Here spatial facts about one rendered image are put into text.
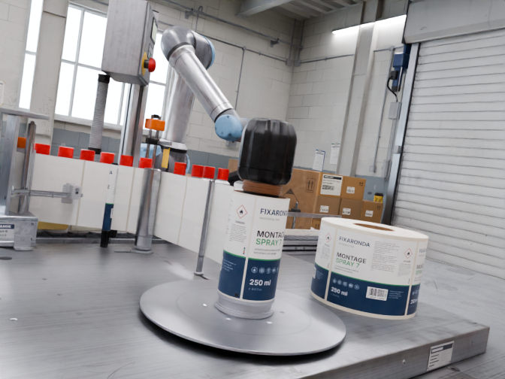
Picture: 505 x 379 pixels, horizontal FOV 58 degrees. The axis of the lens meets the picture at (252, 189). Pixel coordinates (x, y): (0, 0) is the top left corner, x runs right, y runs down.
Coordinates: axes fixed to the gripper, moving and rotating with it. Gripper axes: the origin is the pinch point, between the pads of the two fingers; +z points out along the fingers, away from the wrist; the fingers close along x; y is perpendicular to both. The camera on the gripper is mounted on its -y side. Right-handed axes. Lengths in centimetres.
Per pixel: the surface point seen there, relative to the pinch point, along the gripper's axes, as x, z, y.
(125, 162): -37.6, 6.3, 1.1
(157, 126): -33.3, -8.5, -5.5
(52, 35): 1, -167, -521
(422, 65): 285, -359, -206
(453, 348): -4, 12, 78
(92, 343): -53, 37, 62
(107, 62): -55, -11, -3
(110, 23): -60, -19, -3
